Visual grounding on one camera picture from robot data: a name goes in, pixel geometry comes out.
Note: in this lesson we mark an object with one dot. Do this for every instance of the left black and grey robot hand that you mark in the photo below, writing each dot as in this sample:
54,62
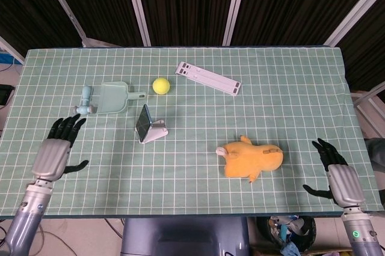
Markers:
51,157

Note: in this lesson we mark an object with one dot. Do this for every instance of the right black and grey robot hand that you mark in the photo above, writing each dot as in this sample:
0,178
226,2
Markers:
346,181

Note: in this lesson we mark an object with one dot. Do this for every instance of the black smartphone with blue edge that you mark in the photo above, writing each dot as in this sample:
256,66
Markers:
143,122

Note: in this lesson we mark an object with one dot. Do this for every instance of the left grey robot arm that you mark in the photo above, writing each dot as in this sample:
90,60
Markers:
27,217

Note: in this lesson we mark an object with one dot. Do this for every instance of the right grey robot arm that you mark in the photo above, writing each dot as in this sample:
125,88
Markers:
359,232

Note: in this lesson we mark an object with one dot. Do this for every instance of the white folding phone stand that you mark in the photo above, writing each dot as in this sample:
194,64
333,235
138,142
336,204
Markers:
158,132

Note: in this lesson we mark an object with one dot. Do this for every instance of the white folding laptop stand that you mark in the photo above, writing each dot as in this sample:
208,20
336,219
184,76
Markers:
207,78

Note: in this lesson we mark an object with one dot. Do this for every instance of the small black box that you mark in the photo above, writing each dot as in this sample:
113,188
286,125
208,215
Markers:
6,93

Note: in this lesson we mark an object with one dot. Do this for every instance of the black bin with rubbish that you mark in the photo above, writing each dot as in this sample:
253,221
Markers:
285,235

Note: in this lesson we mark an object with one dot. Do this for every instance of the green plastic dustpan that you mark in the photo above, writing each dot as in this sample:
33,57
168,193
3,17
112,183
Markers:
111,98

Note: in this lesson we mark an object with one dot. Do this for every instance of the orange plush toy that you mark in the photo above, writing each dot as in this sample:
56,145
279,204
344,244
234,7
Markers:
255,160

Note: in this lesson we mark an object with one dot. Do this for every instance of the yellow tennis ball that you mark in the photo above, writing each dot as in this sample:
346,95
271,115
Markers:
161,86

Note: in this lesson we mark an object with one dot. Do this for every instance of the green checked tablecloth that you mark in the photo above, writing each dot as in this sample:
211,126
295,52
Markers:
192,190

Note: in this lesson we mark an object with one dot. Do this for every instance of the grey robot torso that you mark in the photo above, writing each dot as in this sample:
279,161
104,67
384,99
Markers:
183,236

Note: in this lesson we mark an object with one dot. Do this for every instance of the white frame post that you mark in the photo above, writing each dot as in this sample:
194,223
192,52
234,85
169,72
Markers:
352,15
63,6
12,50
136,6
236,6
368,102

